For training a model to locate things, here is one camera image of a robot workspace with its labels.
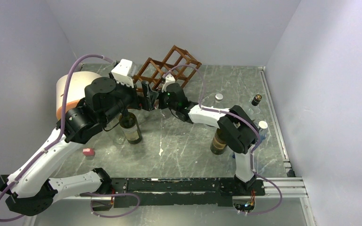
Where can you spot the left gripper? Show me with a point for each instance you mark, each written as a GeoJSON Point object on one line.
{"type": "Point", "coordinates": [148, 99]}

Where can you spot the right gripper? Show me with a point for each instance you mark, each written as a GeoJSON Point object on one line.
{"type": "Point", "coordinates": [160, 104]}

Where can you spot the green wine bottle tan label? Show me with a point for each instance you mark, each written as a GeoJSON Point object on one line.
{"type": "Point", "coordinates": [218, 143]}

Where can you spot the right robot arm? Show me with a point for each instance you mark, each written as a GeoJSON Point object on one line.
{"type": "Point", "coordinates": [194, 113]}

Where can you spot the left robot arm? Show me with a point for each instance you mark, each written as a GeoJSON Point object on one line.
{"type": "Point", "coordinates": [31, 190]}

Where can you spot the dark wine bottle left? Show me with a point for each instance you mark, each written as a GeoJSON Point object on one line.
{"type": "Point", "coordinates": [130, 127]}

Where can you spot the brown wooden wine rack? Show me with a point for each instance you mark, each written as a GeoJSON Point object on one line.
{"type": "Point", "coordinates": [179, 60]}

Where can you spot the clear round bottle red label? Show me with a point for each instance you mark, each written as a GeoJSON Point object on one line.
{"type": "Point", "coordinates": [218, 97]}

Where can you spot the blue square bottle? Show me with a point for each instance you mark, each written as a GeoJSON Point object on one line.
{"type": "Point", "coordinates": [262, 128]}

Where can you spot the cream orange cylindrical box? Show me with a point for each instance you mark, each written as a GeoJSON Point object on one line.
{"type": "Point", "coordinates": [79, 81]}

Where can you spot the small pink object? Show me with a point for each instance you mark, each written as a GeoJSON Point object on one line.
{"type": "Point", "coordinates": [88, 152]}

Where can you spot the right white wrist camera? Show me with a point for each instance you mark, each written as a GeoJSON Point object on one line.
{"type": "Point", "coordinates": [168, 80]}

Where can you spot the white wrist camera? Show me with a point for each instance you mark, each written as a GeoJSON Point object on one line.
{"type": "Point", "coordinates": [123, 72]}
{"type": "Point", "coordinates": [168, 80]}

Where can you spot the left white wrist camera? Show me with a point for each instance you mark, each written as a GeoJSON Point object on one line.
{"type": "Point", "coordinates": [123, 72]}

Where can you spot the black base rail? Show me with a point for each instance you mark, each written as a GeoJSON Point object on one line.
{"type": "Point", "coordinates": [179, 191]}

